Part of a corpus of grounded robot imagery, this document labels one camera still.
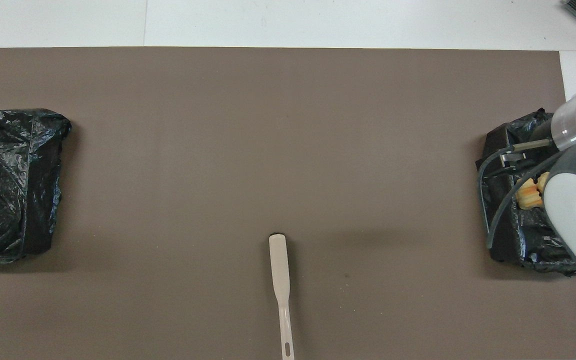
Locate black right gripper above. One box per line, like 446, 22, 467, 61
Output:
499, 119, 559, 164

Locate beige hand brush black bristles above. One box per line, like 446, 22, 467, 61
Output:
268, 233, 295, 360

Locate bin lined with black bag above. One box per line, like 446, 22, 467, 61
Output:
475, 108, 576, 277
0, 108, 72, 264

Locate brown table mat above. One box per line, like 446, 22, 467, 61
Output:
0, 47, 576, 360

